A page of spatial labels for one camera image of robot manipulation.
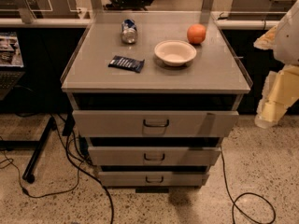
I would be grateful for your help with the grey drawer cabinet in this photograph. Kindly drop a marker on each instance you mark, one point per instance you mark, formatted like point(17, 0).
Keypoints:
point(214, 81)

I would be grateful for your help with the orange fruit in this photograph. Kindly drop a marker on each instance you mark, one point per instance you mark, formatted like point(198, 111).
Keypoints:
point(196, 34)

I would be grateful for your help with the blue soda can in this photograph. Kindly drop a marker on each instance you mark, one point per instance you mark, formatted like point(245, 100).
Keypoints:
point(129, 33)

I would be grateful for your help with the grey top drawer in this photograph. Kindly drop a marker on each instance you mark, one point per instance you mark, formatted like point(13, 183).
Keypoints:
point(127, 123)

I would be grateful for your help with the black stand leg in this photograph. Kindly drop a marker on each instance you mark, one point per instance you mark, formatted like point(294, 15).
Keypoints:
point(35, 145)

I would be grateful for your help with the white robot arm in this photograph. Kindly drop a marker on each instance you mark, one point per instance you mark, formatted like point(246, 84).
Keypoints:
point(286, 47)

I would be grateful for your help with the grey drawer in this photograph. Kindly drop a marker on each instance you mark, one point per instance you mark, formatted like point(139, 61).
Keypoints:
point(127, 123)
point(154, 156)
point(153, 179)

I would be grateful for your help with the dark blue snack bar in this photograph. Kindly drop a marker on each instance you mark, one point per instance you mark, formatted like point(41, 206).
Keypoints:
point(126, 63)

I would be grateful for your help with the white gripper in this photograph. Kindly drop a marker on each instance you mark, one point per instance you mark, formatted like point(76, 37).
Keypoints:
point(288, 37)

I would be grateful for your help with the grey machine top right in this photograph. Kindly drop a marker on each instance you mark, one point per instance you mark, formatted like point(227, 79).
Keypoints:
point(258, 10)

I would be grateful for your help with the magazine on left desk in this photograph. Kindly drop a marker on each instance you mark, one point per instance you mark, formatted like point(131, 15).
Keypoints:
point(10, 52)

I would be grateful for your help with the white bowl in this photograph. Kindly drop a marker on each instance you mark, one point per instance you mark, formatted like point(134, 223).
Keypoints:
point(175, 52)

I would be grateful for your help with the grey middle drawer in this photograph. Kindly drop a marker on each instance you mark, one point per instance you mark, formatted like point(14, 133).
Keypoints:
point(154, 156)

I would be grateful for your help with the grey bottom drawer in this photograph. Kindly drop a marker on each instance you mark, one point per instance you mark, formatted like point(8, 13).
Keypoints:
point(153, 179)

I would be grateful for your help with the black keyboard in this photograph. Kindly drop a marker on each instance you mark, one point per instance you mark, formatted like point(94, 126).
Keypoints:
point(8, 79)

